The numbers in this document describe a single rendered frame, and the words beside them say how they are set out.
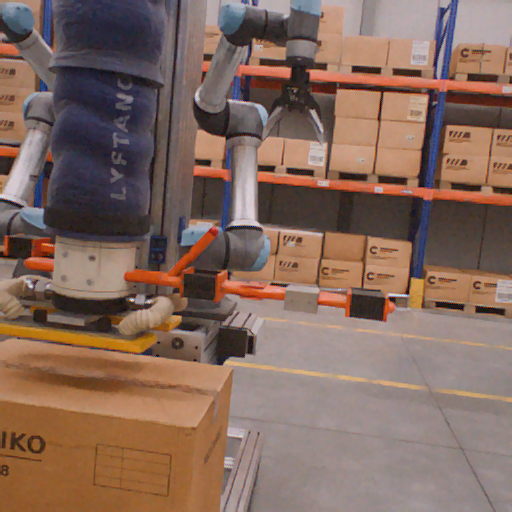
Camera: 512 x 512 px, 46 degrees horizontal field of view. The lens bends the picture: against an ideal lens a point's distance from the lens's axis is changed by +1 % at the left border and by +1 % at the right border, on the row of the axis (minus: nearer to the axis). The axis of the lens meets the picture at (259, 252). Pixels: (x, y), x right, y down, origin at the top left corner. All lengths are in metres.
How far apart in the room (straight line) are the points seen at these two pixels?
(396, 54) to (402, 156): 1.32
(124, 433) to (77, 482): 0.14
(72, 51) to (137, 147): 0.22
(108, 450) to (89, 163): 0.56
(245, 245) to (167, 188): 0.34
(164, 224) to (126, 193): 0.68
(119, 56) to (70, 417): 0.71
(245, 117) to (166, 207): 0.38
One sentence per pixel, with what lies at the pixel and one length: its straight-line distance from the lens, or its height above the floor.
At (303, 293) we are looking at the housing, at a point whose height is 1.19.
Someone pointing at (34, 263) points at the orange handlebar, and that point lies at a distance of 1.42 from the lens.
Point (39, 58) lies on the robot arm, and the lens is 1.92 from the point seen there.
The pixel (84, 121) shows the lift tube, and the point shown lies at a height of 1.50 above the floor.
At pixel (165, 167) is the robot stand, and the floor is 1.44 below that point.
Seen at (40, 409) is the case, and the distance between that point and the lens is 1.29.
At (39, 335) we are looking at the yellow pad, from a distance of 1.31.
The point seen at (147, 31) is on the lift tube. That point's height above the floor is 1.69.
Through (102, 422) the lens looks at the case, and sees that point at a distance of 1.25.
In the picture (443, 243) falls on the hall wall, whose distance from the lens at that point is 9.85.
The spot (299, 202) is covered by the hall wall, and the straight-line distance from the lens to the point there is 9.66.
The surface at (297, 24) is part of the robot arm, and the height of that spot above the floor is 1.80.
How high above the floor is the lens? 1.40
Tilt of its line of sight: 6 degrees down
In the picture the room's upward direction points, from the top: 6 degrees clockwise
